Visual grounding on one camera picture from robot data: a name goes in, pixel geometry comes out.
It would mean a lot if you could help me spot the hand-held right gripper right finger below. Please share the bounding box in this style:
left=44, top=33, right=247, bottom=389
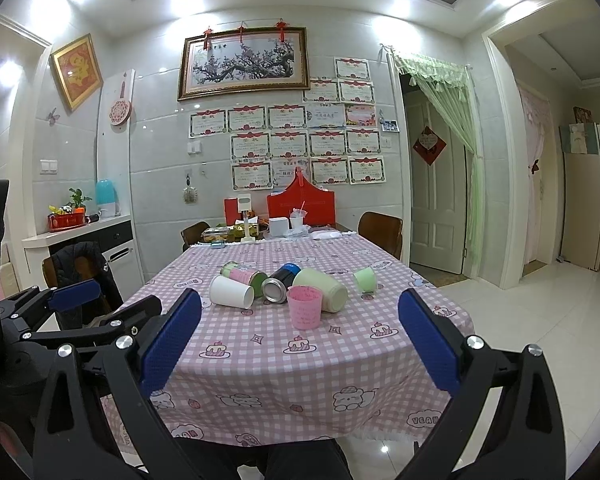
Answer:
left=398, top=288, right=588, bottom=480

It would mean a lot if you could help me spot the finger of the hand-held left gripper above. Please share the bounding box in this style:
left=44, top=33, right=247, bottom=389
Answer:
left=27, top=296, right=163, bottom=348
left=0, top=280, right=102, bottom=333

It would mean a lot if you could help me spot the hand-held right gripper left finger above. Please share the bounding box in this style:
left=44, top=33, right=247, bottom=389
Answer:
left=32, top=289, right=202, bottom=480

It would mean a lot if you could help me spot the white paper cup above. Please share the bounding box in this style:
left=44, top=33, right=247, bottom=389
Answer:
left=209, top=275, right=255, bottom=309

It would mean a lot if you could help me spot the small green cup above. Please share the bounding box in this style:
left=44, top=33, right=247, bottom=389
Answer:
left=353, top=267, right=379, bottom=295

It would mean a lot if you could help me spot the large pale green cup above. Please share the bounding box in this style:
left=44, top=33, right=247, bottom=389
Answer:
left=292, top=268, right=349, bottom=313

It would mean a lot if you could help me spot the pink plastic cup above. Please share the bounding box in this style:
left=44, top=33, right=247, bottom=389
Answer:
left=286, top=285, right=325, bottom=331

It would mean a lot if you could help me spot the clear cup with straw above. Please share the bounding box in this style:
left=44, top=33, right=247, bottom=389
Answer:
left=290, top=201, right=308, bottom=233

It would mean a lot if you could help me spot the black jacket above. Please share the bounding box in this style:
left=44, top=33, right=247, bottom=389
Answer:
left=47, top=241, right=125, bottom=331

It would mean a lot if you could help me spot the wooden chair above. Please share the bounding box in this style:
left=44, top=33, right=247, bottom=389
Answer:
left=357, top=211, right=404, bottom=261
left=41, top=255, right=61, bottom=291
left=181, top=221, right=212, bottom=253

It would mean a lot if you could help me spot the white sideboard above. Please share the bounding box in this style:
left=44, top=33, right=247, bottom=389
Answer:
left=22, top=214, right=146, bottom=306

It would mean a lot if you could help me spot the doormat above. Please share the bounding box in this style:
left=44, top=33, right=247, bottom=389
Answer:
left=411, top=266, right=473, bottom=288

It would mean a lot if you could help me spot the red tray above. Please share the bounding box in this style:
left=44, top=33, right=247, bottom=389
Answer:
left=47, top=212, right=88, bottom=232

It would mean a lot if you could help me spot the potted plant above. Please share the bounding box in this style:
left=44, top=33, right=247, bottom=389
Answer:
left=67, top=188, right=93, bottom=215

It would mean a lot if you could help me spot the green and pink can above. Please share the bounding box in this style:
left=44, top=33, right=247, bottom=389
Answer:
left=220, top=261, right=269, bottom=287

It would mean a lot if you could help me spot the blue humidifier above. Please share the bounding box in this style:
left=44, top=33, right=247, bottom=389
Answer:
left=95, top=180, right=119, bottom=218

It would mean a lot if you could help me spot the pink checked tablecloth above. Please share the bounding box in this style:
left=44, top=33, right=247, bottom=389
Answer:
left=102, top=232, right=476, bottom=448

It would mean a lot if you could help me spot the black and blue can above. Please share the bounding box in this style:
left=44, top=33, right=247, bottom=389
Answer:
left=261, top=262, right=302, bottom=305

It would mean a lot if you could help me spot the white stand device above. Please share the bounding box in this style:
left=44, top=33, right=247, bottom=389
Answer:
left=232, top=194, right=261, bottom=245

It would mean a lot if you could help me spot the white door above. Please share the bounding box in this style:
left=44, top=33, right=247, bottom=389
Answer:
left=405, top=89, right=468, bottom=275

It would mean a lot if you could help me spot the red diamond door ornament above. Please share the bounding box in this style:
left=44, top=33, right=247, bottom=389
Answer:
left=412, top=126, right=447, bottom=166

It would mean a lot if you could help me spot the gold framed picture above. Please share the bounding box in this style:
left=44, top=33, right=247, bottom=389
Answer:
left=50, top=33, right=104, bottom=113

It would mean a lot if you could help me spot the green curtain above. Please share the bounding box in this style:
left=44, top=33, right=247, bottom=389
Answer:
left=392, top=52, right=486, bottom=278

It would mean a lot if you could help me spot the framed plum blossom painting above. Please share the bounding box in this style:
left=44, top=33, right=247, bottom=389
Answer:
left=177, top=26, right=311, bottom=102

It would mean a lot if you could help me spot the pink round wall ornament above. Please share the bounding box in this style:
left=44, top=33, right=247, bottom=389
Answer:
left=109, top=71, right=132, bottom=127

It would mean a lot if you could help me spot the wall of certificates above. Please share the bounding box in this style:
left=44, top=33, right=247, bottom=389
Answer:
left=189, top=56, right=386, bottom=192

